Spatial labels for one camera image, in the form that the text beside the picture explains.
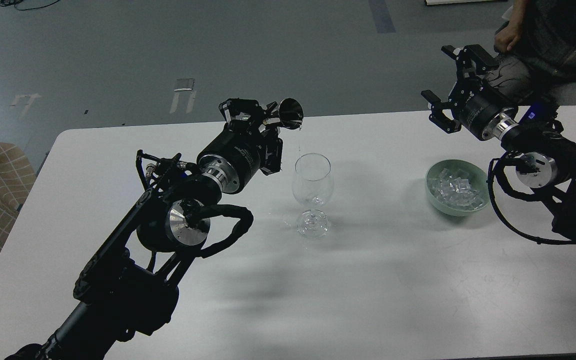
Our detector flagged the clear ice cubes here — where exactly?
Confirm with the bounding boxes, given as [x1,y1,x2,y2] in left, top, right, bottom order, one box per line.
[426,167,486,211]

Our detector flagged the silver floor plate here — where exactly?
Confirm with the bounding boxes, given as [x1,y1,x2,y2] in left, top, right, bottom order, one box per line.
[173,78,195,92]

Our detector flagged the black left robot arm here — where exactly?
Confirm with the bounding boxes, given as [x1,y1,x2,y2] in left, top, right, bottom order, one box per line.
[8,98,304,360]

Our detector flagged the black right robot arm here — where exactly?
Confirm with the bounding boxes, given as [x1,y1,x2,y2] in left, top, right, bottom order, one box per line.
[421,44,576,245]

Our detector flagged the steel cocktail jigger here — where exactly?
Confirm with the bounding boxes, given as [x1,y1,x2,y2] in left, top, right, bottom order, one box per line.
[262,97,304,130]

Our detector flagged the green bowl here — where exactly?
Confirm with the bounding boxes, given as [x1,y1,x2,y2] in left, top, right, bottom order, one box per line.
[424,159,490,217]

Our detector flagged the person in dark clothes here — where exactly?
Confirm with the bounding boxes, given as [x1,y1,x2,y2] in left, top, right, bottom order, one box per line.
[486,0,576,106]

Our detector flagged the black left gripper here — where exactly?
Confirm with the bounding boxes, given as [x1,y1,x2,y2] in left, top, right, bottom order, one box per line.
[196,98,283,194]

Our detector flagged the clear wine glass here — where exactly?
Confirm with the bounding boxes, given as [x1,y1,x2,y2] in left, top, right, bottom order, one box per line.
[292,152,334,239]

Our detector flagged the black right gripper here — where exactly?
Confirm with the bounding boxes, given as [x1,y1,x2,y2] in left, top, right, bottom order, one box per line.
[421,44,518,141]

